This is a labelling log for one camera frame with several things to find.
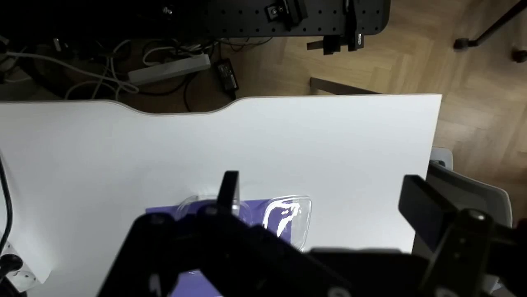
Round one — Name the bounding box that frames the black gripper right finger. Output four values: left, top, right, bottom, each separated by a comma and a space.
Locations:
397, 173, 458, 254

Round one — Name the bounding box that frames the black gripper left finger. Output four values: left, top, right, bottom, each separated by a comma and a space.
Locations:
214, 170, 242, 216

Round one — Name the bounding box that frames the purple paper mat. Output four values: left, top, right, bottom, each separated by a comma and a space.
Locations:
145, 196, 310, 297

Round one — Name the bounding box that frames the grey chair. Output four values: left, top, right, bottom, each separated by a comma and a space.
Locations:
427, 160, 516, 227

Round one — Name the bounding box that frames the black power adapter brick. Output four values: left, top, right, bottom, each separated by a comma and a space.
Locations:
216, 57, 242, 92

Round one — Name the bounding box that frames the grey power strip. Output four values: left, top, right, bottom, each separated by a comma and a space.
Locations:
127, 53, 214, 87

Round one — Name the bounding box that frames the black perforated breadboard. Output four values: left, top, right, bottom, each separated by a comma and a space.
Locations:
0, 0, 392, 41

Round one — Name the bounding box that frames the small black clamp block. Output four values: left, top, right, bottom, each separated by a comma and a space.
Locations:
262, 0, 310, 29

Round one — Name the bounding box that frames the black tripod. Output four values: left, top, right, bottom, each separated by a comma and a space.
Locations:
453, 0, 527, 53

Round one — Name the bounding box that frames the white power socket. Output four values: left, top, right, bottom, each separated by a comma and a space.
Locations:
0, 249, 40, 293

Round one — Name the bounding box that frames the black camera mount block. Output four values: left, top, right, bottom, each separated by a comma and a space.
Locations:
305, 0, 368, 56

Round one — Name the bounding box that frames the white cable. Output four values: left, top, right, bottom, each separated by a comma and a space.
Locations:
0, 49, 142, 97

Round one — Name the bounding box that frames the black power cable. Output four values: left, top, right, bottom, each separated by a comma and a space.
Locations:
0, 158, 17, 260

